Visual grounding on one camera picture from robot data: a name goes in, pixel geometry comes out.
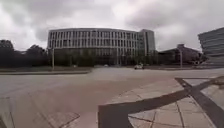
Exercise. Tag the white car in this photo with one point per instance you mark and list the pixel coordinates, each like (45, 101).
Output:
(139, 66)

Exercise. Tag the large curved multi-storey building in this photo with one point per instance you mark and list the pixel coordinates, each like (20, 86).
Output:
(100, 39)

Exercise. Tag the grey concrete slab road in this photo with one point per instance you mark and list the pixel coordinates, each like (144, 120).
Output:
(60, 91)

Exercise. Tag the pole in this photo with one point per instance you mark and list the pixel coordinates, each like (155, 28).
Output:
(53, 60)
(181, 59)

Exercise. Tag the grass strip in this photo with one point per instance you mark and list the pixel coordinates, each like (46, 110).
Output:
(40, 69)

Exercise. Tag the pale paving with dark stripes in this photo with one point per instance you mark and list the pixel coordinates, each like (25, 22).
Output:
(166, 115)

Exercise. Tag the low dark building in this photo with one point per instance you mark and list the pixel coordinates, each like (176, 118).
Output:
(186, 54)

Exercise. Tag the row of dark trees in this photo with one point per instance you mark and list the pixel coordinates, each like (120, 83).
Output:
(20, 57)

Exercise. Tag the grey glass-fronted building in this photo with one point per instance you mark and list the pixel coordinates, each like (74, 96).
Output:
(213, 43)

